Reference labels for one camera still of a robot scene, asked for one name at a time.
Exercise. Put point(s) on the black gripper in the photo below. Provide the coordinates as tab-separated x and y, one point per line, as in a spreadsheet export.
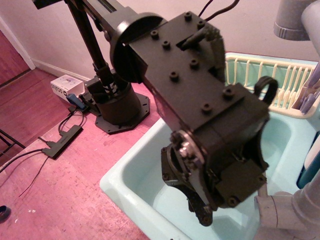
219	163

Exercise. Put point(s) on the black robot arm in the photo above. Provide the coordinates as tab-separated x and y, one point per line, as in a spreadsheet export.
180	61

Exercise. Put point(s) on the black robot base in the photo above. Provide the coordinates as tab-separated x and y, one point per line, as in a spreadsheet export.
119	109

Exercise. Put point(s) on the mint green toy sink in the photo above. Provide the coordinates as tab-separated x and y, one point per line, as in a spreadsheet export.
136	186

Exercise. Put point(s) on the beige toy faucet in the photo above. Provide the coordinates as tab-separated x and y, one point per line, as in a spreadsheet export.
299	211

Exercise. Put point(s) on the black usb hub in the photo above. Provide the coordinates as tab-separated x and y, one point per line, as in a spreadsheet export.
55	149

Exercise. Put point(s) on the lavender utensils in rack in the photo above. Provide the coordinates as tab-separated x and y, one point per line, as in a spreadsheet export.
312	92

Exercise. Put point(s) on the cream dish drying rack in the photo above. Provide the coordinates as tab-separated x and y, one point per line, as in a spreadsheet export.
291	75

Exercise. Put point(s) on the white cardboard box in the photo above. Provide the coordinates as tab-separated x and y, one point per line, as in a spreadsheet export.
65	85

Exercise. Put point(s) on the black tape roll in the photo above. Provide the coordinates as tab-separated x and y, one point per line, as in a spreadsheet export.
5	213

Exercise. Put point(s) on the blue clamp handle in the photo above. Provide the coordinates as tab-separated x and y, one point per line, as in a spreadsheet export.
73	99

